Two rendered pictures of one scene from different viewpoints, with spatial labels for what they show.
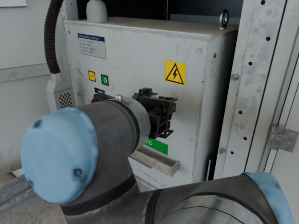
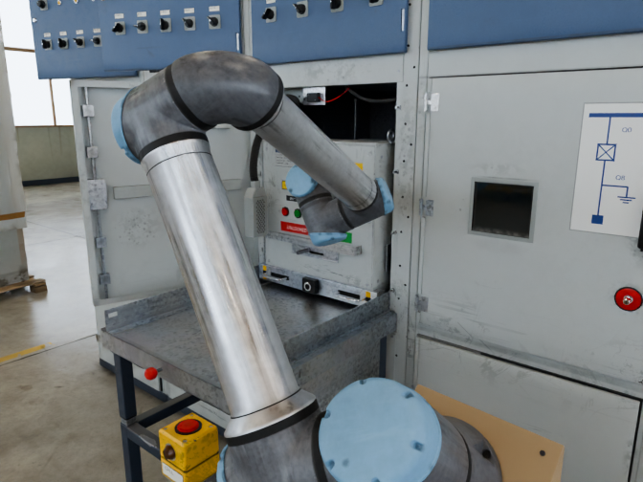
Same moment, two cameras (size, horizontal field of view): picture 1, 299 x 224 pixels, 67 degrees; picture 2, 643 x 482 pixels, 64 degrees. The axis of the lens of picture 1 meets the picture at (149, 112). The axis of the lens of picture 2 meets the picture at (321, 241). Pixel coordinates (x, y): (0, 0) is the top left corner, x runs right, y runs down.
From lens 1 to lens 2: 1.13 m
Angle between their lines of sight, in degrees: 14
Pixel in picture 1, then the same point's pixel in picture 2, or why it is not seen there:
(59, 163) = (305, 178)
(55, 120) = not seen: hidden behind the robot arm
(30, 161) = (291, 181)
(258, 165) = (418, 236)
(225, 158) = (397, 239)
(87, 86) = (278, 195)
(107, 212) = (321, 200)
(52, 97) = (251, 201)
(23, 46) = (219, 162)
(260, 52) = (408, 153)
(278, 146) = (426, 214)
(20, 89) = not seen: hidden behind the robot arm
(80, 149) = not seen: hidden behind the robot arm
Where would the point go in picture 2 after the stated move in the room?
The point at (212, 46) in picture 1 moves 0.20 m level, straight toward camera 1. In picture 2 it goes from (378, 150) to (365, 154)
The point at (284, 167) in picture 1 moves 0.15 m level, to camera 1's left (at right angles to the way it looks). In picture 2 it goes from (431, 230) to (380, 229)
